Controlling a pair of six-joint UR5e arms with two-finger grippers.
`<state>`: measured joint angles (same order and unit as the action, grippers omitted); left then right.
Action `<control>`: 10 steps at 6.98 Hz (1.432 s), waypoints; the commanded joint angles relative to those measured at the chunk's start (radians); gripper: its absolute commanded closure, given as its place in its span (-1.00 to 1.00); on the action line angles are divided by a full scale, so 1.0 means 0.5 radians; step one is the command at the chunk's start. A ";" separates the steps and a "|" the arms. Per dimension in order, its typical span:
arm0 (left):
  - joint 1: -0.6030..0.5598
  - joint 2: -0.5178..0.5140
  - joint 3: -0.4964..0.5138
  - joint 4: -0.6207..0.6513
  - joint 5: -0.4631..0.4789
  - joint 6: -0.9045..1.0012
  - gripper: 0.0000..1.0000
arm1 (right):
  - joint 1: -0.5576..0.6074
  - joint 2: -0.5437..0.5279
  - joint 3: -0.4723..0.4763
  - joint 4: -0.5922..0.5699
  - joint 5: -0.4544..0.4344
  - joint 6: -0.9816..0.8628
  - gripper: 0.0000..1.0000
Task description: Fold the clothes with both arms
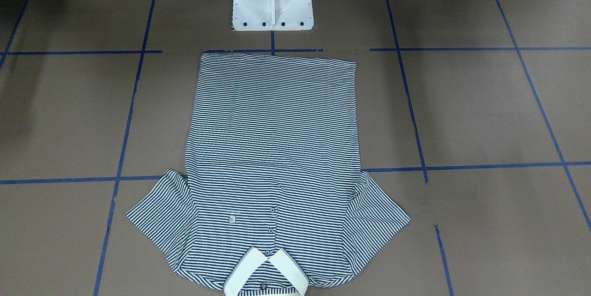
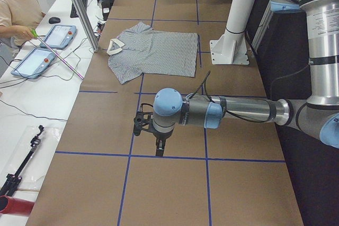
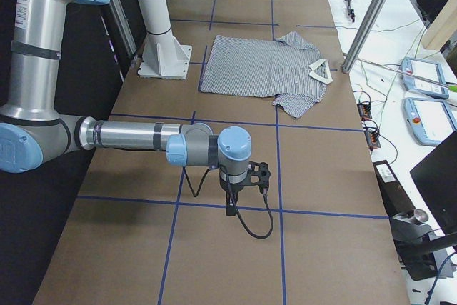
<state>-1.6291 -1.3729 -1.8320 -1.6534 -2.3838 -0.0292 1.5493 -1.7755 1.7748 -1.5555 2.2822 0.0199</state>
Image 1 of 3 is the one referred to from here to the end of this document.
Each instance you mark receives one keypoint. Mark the striped polo shirt white collar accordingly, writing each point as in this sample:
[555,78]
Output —
[274,200]

